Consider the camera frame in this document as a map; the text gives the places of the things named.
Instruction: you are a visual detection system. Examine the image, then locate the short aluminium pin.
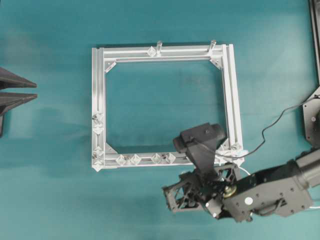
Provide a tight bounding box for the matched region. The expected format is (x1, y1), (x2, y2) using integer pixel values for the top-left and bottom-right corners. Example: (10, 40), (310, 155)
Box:
(208, 40), (217, 55)

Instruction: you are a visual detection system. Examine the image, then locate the thin black cable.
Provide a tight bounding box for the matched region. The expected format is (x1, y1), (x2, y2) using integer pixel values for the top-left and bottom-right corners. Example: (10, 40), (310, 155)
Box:
(246, 94), (320, 156)

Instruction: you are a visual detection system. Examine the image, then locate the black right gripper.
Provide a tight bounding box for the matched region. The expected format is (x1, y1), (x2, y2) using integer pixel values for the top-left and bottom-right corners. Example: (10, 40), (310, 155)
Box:
(162, 162), (241, 214)

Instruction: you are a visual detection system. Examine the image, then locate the tall aluminium pin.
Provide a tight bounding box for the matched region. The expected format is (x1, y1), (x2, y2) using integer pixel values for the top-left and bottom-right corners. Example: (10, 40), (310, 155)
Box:
(156, 40), (163, 56)

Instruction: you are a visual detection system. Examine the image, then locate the aluminium extrusion square frame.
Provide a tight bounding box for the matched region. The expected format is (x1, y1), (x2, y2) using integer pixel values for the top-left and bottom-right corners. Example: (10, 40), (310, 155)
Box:
(91, 44), (245, 172)

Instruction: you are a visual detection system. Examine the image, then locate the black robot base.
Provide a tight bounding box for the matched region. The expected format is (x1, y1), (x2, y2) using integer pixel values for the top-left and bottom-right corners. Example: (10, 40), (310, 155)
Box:
(302, 87), (320, 149)

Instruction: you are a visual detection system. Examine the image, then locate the aluminium corner bracket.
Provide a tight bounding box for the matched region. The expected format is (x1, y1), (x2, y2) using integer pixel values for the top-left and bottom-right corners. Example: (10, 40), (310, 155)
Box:
(210, 58), (223, 70)
(104, 60), (117, 74)

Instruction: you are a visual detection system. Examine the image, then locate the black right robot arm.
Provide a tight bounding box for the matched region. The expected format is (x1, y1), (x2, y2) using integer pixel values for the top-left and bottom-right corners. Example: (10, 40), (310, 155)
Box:
(162, 148), (320, 223)

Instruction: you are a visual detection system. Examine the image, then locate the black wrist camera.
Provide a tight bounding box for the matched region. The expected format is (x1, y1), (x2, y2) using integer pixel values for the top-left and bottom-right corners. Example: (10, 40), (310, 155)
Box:
(173, 122), (226, 175)

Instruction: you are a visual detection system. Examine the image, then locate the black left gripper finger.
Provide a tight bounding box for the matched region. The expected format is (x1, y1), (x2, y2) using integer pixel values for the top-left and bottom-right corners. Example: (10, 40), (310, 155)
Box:
(0, 92), (38, 137)
(0, 67), (37, 88)

